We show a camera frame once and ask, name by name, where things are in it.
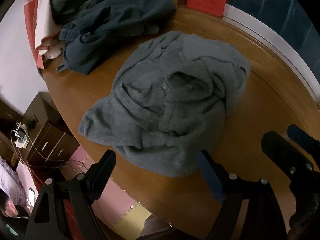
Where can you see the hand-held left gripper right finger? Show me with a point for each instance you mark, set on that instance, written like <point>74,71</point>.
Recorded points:
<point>208,177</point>

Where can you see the white plush toy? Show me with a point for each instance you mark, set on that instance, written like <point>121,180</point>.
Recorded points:
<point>53,51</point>

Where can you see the window with white frame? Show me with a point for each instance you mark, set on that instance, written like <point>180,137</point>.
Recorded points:
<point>270,0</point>

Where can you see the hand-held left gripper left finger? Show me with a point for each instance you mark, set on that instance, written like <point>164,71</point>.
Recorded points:
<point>106,170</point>

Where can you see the dark blue sweater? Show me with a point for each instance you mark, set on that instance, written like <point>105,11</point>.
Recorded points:
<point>117,17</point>

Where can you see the white and red paper bag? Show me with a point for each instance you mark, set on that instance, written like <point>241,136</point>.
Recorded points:
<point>42,22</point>

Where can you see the purple printed bedding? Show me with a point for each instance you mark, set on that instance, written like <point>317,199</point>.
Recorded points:
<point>10,177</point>

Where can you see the pink foam floor mat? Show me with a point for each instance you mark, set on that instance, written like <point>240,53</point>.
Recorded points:
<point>112,200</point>

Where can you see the wooden drawer cabinet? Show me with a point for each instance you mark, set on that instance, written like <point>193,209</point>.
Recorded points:
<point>50,140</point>

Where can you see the grey sweater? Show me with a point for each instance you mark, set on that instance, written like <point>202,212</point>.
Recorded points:
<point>150,120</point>

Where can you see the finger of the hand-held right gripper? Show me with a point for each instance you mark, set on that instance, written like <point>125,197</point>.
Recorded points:
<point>301,136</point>
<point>277,145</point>

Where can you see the white power strip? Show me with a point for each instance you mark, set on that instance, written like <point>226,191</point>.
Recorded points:
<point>20,137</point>

